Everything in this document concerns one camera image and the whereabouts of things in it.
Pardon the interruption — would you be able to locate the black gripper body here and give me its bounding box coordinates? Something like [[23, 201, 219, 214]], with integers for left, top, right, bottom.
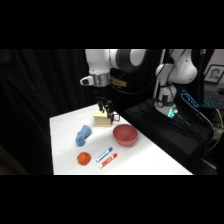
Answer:
[[94, 85, 114, 108]]

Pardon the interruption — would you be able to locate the red ball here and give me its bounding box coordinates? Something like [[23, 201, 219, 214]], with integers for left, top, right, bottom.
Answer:
[[77, 151, 92, 166]]

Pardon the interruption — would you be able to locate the pink bowl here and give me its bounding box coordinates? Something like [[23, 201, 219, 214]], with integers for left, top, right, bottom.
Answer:
[[112, 123, 139, 147]]

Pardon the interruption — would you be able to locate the light wooden box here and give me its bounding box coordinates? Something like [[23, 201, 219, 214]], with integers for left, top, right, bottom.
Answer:
[[92, 106, 114, 128]]

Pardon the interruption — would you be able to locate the blue rolled cloth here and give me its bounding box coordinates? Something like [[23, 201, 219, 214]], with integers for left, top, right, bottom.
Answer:
[[75, 124, 93, 147]]

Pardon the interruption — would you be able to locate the blue and white marker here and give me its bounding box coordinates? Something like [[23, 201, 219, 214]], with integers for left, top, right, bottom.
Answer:
[[95, 146, 114, 163]]

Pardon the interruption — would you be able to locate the red and white marker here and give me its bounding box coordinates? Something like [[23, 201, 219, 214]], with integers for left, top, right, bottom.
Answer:
[[98, 152, 118, 169]]

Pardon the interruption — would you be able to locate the black covered robot stand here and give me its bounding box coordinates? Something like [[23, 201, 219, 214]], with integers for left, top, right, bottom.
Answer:
[[123, 98, 216, 176]]

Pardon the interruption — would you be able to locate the black curtain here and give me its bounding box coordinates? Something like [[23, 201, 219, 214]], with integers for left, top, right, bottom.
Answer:
[[0, 49, 164, 176]]

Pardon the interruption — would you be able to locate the blue lit device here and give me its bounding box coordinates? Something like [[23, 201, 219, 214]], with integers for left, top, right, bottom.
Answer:
[[180, 88, 200, 110]]

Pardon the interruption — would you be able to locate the framed portrait picture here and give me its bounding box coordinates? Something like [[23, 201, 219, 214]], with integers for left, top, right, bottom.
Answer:
[[203, 64, 224, 84]]

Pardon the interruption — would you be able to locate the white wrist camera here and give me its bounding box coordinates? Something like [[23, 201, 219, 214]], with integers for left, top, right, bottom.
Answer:
[[79, 75, 95, 86]]

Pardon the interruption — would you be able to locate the tan wrist mount plate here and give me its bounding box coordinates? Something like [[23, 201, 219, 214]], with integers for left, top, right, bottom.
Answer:
[[110, 77, 128, 89]]

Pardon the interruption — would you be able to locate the yellow cable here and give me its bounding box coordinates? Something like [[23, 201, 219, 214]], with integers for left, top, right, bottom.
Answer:
[[207, 108, 224, 152]]

